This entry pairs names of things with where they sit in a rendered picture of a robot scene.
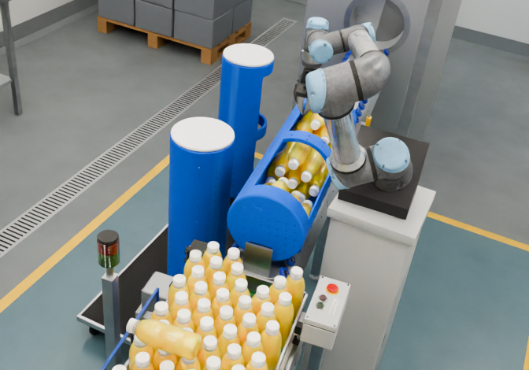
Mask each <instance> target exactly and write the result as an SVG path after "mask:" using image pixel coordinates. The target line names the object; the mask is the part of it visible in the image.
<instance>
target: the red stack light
mask: <svg viewBox="0 0 529 370"><path fill-rule="evenodd" d="M97 247H98V252H99V253H100V254H102V255H106V256H110V255H114V254H115V253H117V252H118V251H119V249H120V241H119V239H118V241H117V242H115V243H114V244H111V245H103V244H101V243H100V242H98V240H97Z"/></svg>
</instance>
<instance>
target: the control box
mask: <svg viewBox="0 0 529 370"><path fill-rule="evenodd" d="M330 283H333V284H335V285H337V286H338V291H337V292H330V291H329V290H328V289H327V285H328V284H330ZM350 286H351V285H350V284H348V283H344V282H341V281H338V280H335V279H330V278H327V277H325V276H320V279H319V282H318V284H317V286H316V289H315V291H314V294H313V297H312V300H311V302H310V304H309V307H308V309H307V312H306V314H305V318H304V323H303V326H302V330H301V338H300V340H301V341H303V342H307V343H310V344H313V345H315V346H319V347H322V348H324V349H327V350H332V347H333V344H334V341H335V337H336V335H337V332H338V328H339V325H340V323H341V320H342V315H343V313H344V310H345V307H346V303H347V298H348V295H349V292H350ZM322 294H324V295H326V297H327V299H326V300H325V301H321V300H320V296H321V295H322ZM336 300H338V301H336ZM318 302H322V303H323V304H324V307H323V308H322V309H319V308H317V307H316V304H317V303H318ZM334 302H337V303H334ZM333 304H334V305H335V306H334V305H333ZM332 306H333V308H332ZM332 309H334V310H333V311H332ZM331 312H332V313H331Z"/></svg>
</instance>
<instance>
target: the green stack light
mask: <svg viewBox="0 0 529 370"><path fill-rule="evenodd" d="M98 263H99V265H100V266H102V267H103V268H113V267H115V266H117V265H118V264H119V263H120V250H119V251H118V252H117V253H115V254H114V255H110V256H106V255H102V254H100V253H99V252H98Z"/></svg>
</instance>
